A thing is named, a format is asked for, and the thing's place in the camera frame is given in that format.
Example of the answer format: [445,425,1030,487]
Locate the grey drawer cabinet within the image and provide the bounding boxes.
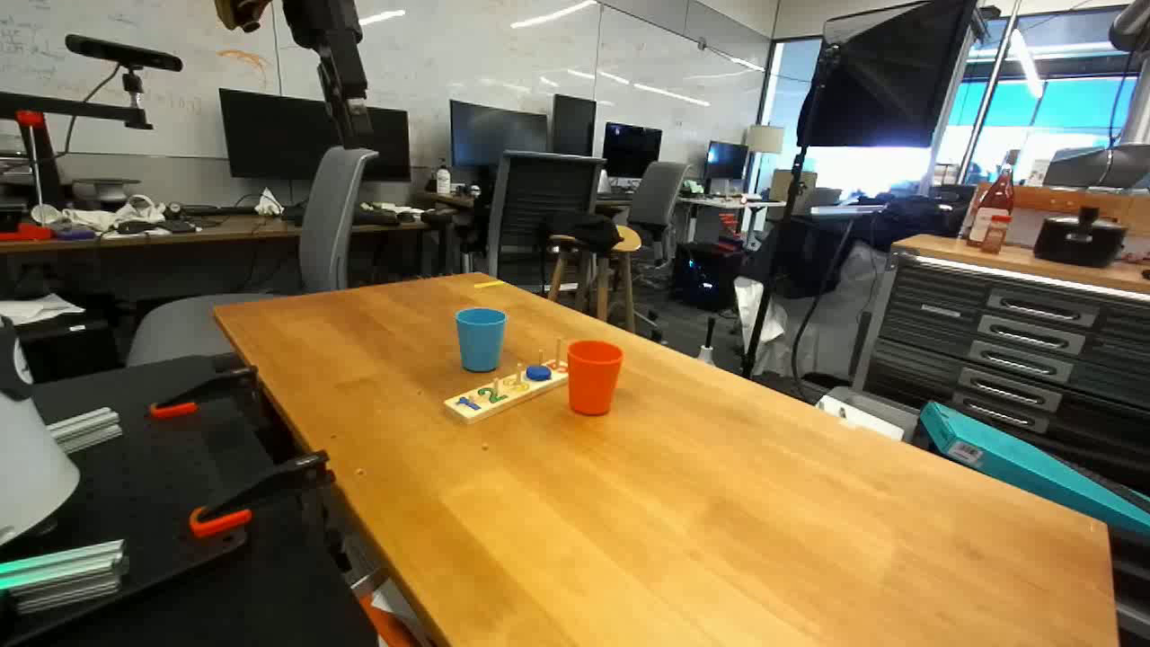
[857,235,1150,469]

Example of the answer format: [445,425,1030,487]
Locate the orange handled clamp front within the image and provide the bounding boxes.
[187,451,330,542]

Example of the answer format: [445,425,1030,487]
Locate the wooden stool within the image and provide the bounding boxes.
[546,218,644,329]

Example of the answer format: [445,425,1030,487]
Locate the orange handled clamp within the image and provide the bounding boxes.
[187,451,330,542]
[146,366,255,420]

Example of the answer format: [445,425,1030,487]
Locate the black camera on stand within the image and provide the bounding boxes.
[64,31,182,128]

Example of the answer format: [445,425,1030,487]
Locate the black pot on cabinet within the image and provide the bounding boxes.
[1034,205,1125,266]

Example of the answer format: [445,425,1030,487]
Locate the blue puzzle peg piece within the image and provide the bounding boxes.
[523,362,552,381]

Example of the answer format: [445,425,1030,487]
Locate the grey office chair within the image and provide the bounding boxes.
[125,147,372,366]

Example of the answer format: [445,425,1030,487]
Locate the red bottle on cabinet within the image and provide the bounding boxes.
[965,166,1012,250]

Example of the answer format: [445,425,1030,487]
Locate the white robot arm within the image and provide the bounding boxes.
[211,0,369,147]

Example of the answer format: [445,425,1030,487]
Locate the orange plastic cup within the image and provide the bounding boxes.
[569,342,621,418]

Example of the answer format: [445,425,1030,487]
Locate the wooden number puzzle board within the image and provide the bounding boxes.
[445,366,569,420]

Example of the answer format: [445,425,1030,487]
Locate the orange handled clamp rear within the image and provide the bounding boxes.
[146,366,255,420]

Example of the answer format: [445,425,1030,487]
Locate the black computer monitor left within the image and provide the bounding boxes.
[220,91,408,184]

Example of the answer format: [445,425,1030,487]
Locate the blue plastic cup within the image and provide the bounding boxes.
[457,309,506,374]

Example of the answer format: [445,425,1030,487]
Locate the teal case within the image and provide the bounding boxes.
[921,401,1150,534]

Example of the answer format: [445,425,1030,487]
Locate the black softbox light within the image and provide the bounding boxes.
[799,0,977,147]

